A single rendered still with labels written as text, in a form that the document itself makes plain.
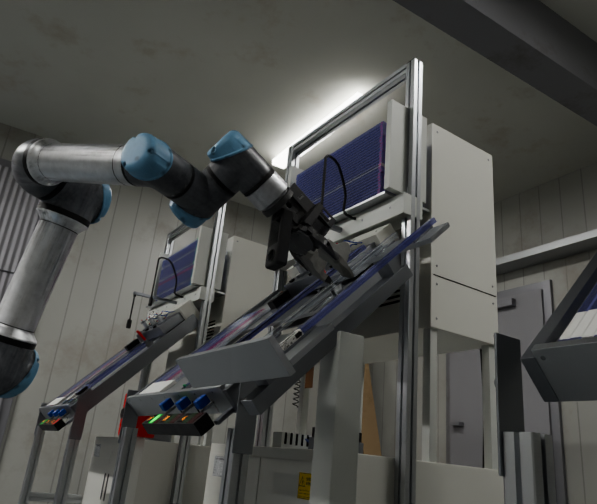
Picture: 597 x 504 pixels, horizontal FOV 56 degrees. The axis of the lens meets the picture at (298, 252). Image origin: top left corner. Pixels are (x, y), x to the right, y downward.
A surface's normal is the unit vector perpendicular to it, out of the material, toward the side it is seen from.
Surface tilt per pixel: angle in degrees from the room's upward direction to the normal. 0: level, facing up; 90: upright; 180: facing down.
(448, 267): 90
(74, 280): 90
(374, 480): 90
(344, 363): 90
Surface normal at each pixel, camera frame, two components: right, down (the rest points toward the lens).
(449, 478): 0.56, -0.25
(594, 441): -0.84, -0.26
